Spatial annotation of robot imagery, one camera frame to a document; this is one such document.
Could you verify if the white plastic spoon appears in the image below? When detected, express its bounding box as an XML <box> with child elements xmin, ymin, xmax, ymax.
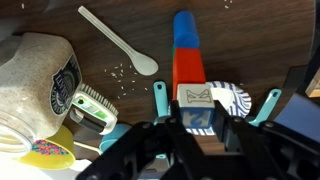
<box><xmin>78</xmin><ymin>6</ymin><xmax>159</xmax><ymax>76</ymax></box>

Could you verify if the grey letter cube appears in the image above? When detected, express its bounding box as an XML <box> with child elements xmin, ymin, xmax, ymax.
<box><xmin>177</xmin><ymin>84</ymin><xmax>215</xmax><ymax>128</ymax></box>

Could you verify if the blue cylinder block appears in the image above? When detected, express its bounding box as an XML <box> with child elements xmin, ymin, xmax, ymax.
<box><xmin>173</xmin><ymin>11</ymin><xmax>200</xmax><ymax>48</ymax></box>

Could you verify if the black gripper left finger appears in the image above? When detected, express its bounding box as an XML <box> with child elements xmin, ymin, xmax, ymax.
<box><xmin>76</xmin><ymin>110</ymin><xmax>214</xmax><ymax>180</ymax></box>

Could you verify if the teal measuring spoon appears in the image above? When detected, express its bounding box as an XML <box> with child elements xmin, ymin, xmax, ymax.
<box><xmin>153</xmin><ymin>81</ymin><xmax>169</xmax><ymax>117</ymax></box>

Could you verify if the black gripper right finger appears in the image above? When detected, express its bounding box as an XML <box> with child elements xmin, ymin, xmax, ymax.
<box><xmin>206</xmin><ymin>102</ymin><xmax>320</xmax><ymax>180</ymax></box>

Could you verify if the yellow bowl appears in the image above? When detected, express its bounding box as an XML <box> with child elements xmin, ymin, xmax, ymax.
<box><xmin>17</xmin><ymin>125</ymin><xmax>76</xmax><ymax>170</ymax></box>

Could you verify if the teal measuring cup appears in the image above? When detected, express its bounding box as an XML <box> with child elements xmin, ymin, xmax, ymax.
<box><xmin>99</xmin><ymin>123</ymin><xmax>131</xmax><ymax>152</ymax></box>

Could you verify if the white green dish brush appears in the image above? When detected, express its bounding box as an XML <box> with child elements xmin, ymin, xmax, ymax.
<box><xmin>69</xmin><ymin>84</ymin><xmax>119</xmax><ymax>135</ymax></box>

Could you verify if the green block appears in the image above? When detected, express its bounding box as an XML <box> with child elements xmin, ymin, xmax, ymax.
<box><xmin>172</xmin><ymin>44</ymin><xmax>175</xmax><ymax>63</ymax></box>

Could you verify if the red block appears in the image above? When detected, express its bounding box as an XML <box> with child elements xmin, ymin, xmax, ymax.
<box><xmin>172</xmin><ymin>48</ymin><xmax>206</xmax><ymax>99</ymax></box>

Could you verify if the glass jar of rice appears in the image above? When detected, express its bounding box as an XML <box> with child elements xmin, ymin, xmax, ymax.
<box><xmin>0</xmin><ymin>32</ymin><xmax>82</xmax><ymax>158</ymax></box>

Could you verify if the blue patterned white plate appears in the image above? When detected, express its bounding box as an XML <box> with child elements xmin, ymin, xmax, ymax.
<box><xmin>167</xmin><ymin>80</ymin><xmax>253</xmax><ymax>137</ymax></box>

